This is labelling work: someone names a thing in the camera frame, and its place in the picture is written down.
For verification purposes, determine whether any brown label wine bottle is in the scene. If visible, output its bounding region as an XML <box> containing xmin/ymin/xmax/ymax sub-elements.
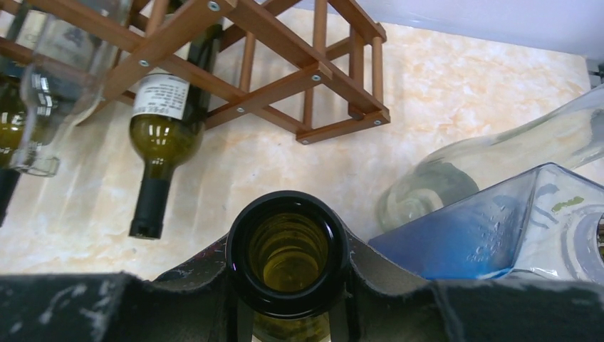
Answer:
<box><xmin>226</xmin><ymin>190</ymin><xmax>350</xmax><ymax>341</ymax></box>

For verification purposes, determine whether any blue square glass bottle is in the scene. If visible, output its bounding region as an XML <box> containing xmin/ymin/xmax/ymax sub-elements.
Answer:
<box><xmin>369</xmin><ymin>163</ymin><xmax>603</xmax><ymax>284</ymax></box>

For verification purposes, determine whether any white label wine bottle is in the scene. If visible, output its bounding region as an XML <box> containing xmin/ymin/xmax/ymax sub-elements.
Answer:
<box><xmin>128</xmin><ymin>0</ymin><xmax>225</xmax><ymax>241</ymax></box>

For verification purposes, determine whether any dark green wine bottle left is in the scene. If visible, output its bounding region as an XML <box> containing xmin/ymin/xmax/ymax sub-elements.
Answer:
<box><xmin>1</xmin><ymin>57</ymin><xmax>26</xmax><ymax>225</ymax></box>

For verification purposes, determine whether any small clear glass bottle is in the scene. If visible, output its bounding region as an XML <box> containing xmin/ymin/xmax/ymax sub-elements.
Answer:
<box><xmin>9</xmin><ymin>1</ymin><xmax>118</xmax><ymax>177</ymax></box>

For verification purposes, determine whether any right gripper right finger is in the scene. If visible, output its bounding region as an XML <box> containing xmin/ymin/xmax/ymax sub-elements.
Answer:
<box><xmin>348</xmin><ymin>234</ymin><xmax>603</xmax><ymax>341</ymax></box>

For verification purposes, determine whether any brown wooden wine rack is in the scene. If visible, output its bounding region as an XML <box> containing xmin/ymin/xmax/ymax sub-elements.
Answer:
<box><xmin>0</xmin><ymin>0</ymin><xmax>392</xmax><ymax>145</ymax></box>

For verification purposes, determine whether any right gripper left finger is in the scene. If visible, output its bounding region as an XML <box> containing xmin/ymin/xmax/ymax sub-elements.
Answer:
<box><xmin>1</xmin><ymin>237</ymin><xmax>229</xmax><ymax>341</ymax></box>

